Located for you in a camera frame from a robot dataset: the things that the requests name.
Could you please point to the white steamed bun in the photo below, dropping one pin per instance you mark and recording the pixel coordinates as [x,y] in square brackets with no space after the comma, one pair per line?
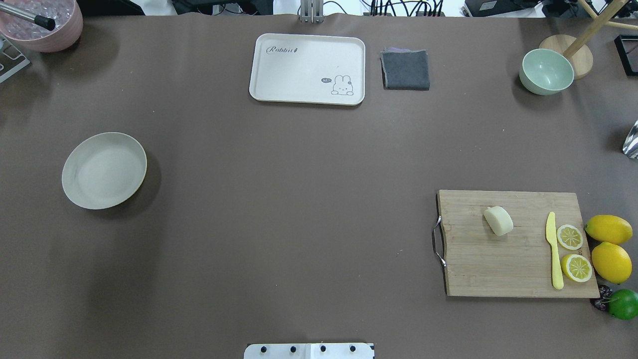
[499,220]

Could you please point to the beige round plate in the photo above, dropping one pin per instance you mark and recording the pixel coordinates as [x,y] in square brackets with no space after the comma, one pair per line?
[104,171]

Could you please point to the beige rabbit tray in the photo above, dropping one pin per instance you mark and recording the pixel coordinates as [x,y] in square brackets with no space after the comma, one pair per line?
[308,69]

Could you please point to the lemon half near bun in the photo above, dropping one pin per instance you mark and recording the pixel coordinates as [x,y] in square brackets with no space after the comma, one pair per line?
[570,237]

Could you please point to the black tray with glasses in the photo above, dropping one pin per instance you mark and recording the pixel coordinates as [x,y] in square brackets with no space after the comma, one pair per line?
[627,47]

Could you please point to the grey folded cloth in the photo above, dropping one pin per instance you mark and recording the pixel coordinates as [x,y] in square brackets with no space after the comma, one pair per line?
[405,69]

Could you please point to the mint green bowl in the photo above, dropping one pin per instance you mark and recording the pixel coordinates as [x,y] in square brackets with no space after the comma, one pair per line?
[545,72]

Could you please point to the wooden cup tree stand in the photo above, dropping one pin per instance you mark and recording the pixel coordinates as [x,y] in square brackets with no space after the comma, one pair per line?
[575,49]

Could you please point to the yellow plastic knife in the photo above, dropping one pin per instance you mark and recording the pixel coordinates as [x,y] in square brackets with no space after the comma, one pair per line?
[557,280]

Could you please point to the lemon half near edge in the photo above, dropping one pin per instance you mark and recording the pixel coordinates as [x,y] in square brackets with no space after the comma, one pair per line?
[577,268]

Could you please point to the pink bowl with ice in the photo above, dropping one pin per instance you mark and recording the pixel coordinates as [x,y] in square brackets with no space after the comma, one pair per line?
[67,16]

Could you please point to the whole lemon far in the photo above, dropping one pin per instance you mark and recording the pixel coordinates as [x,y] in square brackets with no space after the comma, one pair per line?
[609,228]

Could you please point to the whole lemon near lime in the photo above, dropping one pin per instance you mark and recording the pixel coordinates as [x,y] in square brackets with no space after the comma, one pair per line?
[612,262]

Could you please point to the dark grapes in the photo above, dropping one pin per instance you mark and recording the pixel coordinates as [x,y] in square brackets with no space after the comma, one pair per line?
[602,302]

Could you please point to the metal scoop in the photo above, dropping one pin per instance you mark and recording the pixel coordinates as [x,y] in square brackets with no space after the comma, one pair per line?
[630,145]

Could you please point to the green lime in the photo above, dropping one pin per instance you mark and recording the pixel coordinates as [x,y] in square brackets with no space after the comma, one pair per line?
[623,304]

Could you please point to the white cup rack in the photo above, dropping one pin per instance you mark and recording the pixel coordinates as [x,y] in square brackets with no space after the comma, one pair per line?
[12,59]

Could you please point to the aluminium frame post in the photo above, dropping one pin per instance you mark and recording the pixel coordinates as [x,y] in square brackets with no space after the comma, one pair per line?
[311,11]

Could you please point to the metal tongs handle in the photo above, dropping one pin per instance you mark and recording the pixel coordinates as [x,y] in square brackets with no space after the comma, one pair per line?
[37,19]

